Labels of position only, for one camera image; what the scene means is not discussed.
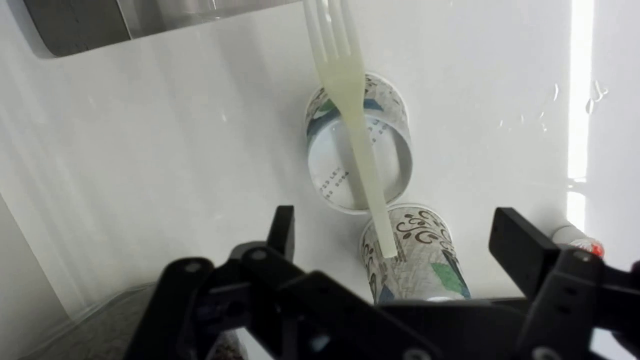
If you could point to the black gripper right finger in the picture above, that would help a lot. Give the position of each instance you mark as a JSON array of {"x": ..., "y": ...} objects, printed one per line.
[{"x": 572, "y": 300}]

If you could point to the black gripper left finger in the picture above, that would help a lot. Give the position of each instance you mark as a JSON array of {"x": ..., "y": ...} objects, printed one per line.
[{"x": 220, "y": 306}]

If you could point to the translucent plastic fork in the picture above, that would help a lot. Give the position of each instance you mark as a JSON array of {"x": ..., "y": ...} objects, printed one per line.
[{"x": 346, "y": 80}]

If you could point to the red capped marker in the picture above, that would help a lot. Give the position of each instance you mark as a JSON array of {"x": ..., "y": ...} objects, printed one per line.
[{"x": 572, "y": 237}]

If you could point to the stainless steel sink basin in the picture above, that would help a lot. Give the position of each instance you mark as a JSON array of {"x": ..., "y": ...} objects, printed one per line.
[{"x": 81, "y": 27}]

